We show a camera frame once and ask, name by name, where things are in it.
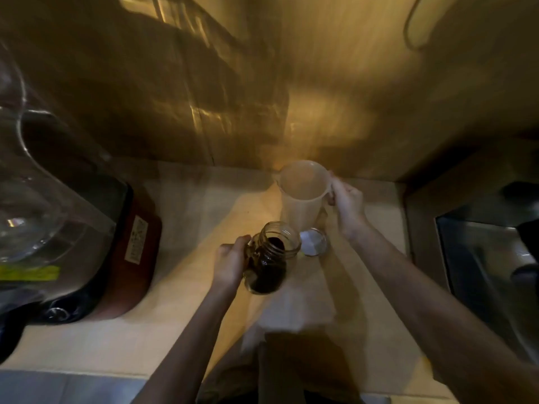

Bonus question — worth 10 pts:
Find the person's right hand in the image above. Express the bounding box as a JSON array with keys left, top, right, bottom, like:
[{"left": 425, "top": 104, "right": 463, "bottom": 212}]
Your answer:
[{"left": 327, "top": 171, "right": 366, "bottom": 241}]

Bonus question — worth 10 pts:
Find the person's left hand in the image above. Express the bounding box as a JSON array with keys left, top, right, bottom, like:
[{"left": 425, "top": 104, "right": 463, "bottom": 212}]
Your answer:
[{"left": 211, "top": 235, "right": 252, "bottom": 293}]

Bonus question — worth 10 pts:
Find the translucent plastic measuring cup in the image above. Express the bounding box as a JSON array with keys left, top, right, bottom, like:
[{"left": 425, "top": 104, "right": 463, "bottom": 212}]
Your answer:
[{"left": 276, "top": 160, "right": 336, "bottom": 234}]

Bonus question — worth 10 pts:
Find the glass jar with dark liquid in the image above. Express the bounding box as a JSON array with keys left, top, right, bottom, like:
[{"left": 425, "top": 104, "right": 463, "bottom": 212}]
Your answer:
[{"left": 243, "top": 221, "right": 302, "bottom": 296}]

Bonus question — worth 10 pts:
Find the person's right forearm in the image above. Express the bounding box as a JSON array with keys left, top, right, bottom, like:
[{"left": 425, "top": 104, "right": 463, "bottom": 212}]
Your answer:
[{"left": 342, "top": 223, "right": 539, "bottom": 404}]

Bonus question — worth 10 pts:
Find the person's left forearm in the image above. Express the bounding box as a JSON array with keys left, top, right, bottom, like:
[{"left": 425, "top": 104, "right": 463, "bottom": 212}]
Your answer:
[{"left": 131, "top": 282, "right": 239, "bottom": 404}]

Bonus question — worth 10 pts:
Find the silver jar lid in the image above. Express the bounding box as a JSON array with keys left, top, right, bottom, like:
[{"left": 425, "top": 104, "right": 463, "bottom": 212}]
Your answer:
[{"left": 300, "top": 228, "right": 328, "bottom": 257}]

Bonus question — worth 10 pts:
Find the red blender base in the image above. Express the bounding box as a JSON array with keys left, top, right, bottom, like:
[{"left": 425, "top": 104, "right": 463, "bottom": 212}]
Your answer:
[{"left": 0, "top": 181, "right": 163, "bottom": 363}]

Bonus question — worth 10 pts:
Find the stainless steel sink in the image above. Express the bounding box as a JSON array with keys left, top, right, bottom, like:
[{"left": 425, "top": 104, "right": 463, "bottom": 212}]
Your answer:
[{"left": 435, "top": 181, "right": 539, "bottom": 366}]

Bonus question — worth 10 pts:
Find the clear blender jug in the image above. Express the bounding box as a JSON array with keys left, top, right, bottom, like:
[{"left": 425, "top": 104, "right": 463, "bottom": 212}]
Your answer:
[{"left": 0, "top": 42, "right": 127, "bottom": 291}]

